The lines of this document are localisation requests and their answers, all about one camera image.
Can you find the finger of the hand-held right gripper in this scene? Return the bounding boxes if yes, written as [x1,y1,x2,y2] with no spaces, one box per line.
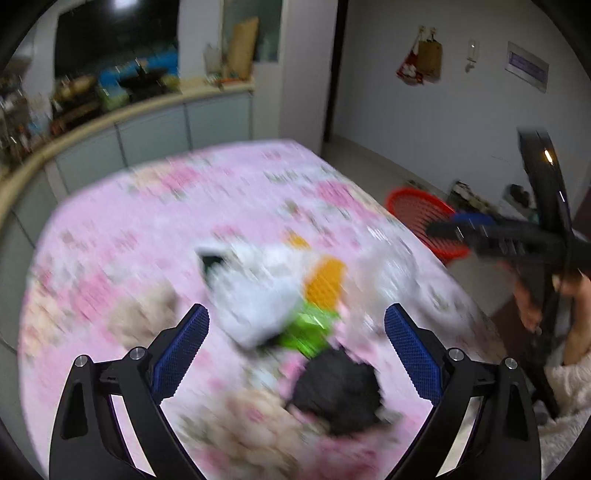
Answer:
[450,211,495,228]
[425,220,497,247]

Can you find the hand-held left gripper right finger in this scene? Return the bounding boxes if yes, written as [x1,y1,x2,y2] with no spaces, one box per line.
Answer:
[384,302,542,480]

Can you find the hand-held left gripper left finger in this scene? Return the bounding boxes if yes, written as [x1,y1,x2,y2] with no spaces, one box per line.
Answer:
[48,304,211,480]

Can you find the red plastic basket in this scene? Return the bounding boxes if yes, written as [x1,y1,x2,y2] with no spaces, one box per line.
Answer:
[385,187,472,261]

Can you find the beige cloth item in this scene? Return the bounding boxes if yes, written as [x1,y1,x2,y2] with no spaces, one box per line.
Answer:
[108,281,181,347]

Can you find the black cloth item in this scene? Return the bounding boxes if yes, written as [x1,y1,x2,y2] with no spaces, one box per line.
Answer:
[286,346,386,437]

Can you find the white cloth item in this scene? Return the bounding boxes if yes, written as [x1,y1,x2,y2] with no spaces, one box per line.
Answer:
[196,240,315,349]

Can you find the green cloth item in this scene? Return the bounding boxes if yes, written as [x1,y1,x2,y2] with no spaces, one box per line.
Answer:
[277,300,342,358]

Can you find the orange cloth item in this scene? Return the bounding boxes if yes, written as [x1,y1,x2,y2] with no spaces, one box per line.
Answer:
[304,257,348,308]

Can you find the person's right forearm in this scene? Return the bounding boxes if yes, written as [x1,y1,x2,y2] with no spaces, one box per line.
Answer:
[556,272,591,370]

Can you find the person's right hand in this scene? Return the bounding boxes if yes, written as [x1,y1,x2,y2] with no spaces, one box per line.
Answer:
[513,272,546,335]

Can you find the shoes on floor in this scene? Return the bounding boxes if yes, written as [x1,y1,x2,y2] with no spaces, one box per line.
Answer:
[450,181,491,209]

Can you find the pink floral bedsheet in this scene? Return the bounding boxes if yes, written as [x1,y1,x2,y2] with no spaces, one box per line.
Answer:
[17,138,509,480]

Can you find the hanging red white ornament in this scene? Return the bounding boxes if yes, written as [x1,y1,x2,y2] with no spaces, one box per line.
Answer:
[396,51,426,86]

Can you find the white fluffy garment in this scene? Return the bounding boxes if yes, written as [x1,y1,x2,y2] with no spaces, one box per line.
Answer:
[538,355,591,480]

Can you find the grey cabinet row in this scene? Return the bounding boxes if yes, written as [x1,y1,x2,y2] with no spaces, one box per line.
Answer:
[0,90,254,352]

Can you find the beige countertop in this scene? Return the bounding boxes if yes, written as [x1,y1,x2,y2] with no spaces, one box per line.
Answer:
[0,78,257,222]

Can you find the brown paper bag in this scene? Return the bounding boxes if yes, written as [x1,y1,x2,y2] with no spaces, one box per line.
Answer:
[228,17,259,79]

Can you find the metal kitchen rack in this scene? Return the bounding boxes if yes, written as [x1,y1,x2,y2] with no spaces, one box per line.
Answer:
[0,74,51,155]

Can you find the dark window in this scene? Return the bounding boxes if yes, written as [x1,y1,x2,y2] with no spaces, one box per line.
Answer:
[54,0,181,79]

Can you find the wall panel box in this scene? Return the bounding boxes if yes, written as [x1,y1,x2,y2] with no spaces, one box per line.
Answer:
[505,41,550,93]

